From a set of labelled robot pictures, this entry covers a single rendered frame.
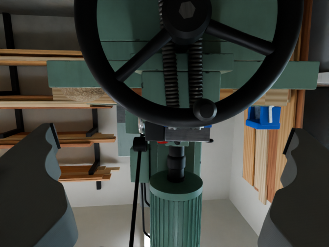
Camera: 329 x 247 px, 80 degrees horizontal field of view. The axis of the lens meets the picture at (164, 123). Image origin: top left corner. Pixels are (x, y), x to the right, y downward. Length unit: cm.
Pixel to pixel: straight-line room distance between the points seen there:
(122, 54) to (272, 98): 36
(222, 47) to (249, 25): 7
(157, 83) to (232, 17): 22
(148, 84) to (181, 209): 41
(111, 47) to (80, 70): 9
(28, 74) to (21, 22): 64
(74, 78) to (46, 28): 273
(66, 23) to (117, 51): 270
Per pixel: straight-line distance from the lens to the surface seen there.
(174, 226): 67
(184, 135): 38
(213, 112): 21
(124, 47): 47
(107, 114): 295
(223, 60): 37
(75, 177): 278
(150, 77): 36
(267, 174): 244
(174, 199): 62
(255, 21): 50
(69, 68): 51
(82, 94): 52
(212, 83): 36
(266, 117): 141
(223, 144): 326
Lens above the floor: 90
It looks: 10 degrees up
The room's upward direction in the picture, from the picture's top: 180 degrees counter-clockwise
